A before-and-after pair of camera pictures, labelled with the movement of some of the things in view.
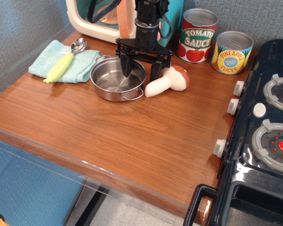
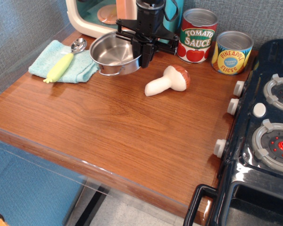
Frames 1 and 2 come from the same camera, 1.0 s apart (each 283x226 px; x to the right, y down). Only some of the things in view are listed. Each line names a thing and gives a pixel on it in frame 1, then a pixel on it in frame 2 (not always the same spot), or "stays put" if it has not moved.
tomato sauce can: [198, 30] stays put
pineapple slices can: [232, 52] stays put
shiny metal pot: [110, 83] -> [113, 55]
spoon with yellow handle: [78, 46] stays put
